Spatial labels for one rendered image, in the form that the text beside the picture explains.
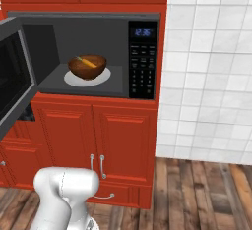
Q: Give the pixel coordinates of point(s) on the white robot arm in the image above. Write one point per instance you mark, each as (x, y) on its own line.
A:
(62, 194)

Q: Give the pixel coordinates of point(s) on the white microwave turntable plate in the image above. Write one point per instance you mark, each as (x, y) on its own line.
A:
(101, 76)

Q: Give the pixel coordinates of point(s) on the brown wooden bowl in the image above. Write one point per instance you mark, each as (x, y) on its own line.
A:
(87, 67)

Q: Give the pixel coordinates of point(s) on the orange carrot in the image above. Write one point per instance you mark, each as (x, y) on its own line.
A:
(88, 63)

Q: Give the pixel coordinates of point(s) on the black microwave oven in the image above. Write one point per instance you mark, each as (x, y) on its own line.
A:
(98, 53)

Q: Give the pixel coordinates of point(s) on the grey microwave door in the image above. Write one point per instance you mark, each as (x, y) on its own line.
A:
(13, 73)

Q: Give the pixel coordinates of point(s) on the red drawer front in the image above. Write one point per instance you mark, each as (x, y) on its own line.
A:
(126, 194)

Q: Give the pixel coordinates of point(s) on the red cupboard run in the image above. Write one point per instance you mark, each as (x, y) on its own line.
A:
(19, 155)

